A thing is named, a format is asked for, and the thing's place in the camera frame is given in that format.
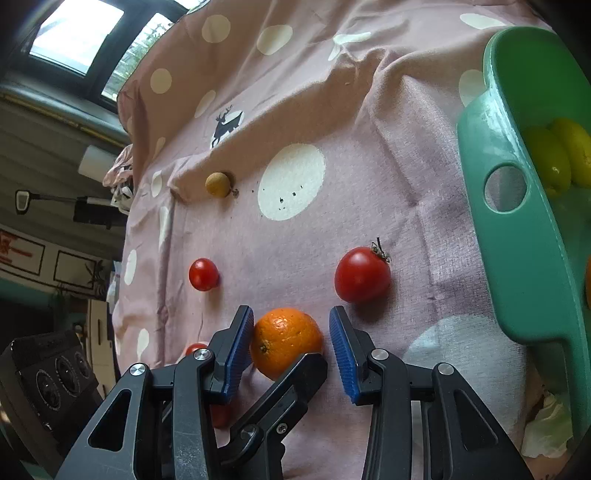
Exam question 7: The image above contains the white crumpled plastic bag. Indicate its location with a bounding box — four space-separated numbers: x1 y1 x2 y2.
522 392 573 457

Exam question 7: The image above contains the green plastic basket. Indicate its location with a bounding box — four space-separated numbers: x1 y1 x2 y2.
456 25 591 395

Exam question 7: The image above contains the pink clothing pile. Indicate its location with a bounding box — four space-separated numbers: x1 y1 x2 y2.
102 144 136 188

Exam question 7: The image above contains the pink polka dot blanket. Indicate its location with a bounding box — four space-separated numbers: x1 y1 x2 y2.
111 0 564 480

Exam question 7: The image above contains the black device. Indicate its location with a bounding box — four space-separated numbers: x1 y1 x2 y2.
74 196 127 229

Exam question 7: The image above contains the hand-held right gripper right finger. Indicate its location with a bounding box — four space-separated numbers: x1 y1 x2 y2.
329 306 536 480

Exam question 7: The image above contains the red tomato with stem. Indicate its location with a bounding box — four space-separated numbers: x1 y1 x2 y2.
334 237 392 304

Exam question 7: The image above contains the window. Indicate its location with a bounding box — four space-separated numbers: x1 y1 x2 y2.
21 0 204 100

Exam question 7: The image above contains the yellow-green jujube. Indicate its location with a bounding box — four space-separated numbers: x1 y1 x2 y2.
551 117 591 188

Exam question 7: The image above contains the brown longan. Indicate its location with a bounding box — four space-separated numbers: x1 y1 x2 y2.
205 172 233 199

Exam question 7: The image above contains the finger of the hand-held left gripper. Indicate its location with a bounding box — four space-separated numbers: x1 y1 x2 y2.
215 352 329 480

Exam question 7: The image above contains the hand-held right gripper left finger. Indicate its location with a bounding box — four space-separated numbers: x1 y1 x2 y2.
55 305 256 480

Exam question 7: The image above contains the framed wall picture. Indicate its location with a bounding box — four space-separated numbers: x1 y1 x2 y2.
53 249 105 291
0 228 47 278

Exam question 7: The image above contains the orange mandarin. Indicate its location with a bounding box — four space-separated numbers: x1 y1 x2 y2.
249 308 324 380

